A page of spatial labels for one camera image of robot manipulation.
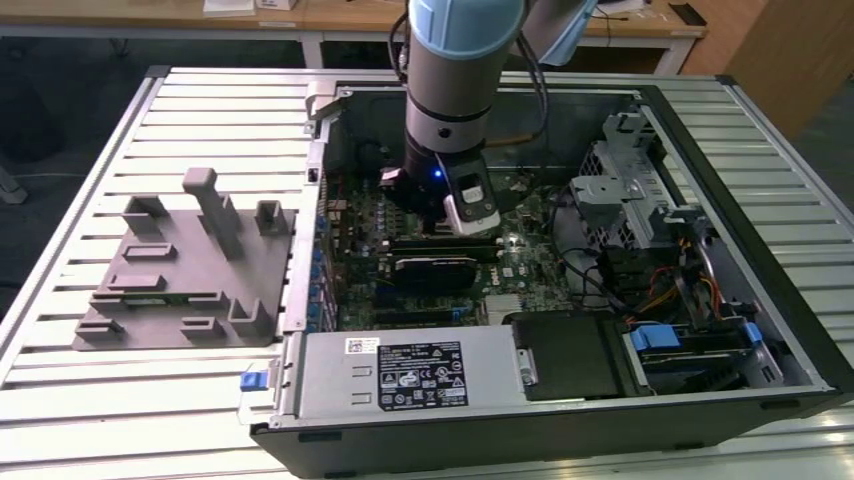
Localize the black open PC case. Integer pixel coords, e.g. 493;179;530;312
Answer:
247;79;854;480

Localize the grey parts rack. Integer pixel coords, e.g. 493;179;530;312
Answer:
71;167;299;354

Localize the wooden desk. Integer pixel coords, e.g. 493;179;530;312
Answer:
0;0;710;76

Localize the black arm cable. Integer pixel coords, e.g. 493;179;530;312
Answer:
486;29;553;147
389;9;413;89

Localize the green motherboard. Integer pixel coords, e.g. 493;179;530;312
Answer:
318;168;583;332

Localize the white paper sheet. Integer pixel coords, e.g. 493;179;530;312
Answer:
202;0;256;15

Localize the wooden cabinet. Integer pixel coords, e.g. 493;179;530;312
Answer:
683;0;854;146

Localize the grey metal drive cage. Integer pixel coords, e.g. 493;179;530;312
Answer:
570;112;715;251

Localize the black graphics card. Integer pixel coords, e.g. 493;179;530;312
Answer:
391;255;481;292

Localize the blue case latch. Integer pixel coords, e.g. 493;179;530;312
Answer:
239;366;270;395

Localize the hard disk in blue carrier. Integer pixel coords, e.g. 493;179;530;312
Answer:
626;322;766;396

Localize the green RAM stick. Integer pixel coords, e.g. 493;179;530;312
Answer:
119;293;195;305

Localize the grey stand foot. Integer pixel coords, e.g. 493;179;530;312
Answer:
0;167;30;205

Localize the orange yellow wire bundle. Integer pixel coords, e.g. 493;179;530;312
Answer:
623;237;729;324

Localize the black RAM slot bank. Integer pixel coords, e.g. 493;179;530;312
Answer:
387;237;501;262

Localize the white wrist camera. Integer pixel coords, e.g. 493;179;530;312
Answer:
442;169;503;236

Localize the silver power supply unit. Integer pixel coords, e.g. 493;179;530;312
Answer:
292;329;530;417

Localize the silver chipset heatsink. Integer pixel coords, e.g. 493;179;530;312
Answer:
485;294;527;317

